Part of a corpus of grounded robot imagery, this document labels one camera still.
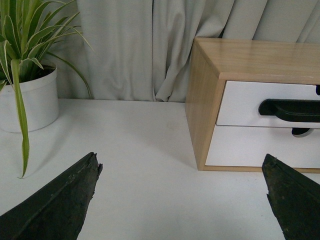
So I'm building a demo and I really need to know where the white drawer black handle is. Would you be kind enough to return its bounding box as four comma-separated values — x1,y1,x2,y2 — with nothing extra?
216,81,320,129

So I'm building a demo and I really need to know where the green spider plant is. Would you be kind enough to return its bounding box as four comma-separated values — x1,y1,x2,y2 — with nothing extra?
0,0,82,173

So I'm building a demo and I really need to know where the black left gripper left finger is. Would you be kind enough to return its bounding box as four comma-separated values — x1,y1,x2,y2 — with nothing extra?
0,152,103,240

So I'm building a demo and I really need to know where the white lower drawer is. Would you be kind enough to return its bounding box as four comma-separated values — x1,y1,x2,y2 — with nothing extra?
205,125,320,169

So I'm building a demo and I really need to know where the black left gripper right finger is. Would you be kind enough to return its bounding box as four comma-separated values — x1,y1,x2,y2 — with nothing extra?
262,154,320,240

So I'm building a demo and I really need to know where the white plant pot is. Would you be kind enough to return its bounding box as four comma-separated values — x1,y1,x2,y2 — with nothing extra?
0,60,59,133

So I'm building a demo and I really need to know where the grey curtain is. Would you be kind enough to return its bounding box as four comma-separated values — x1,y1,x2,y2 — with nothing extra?
51,0,320,102

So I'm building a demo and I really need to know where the wooden drawer cabinet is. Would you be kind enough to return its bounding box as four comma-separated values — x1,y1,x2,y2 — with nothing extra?
185,37,320,173

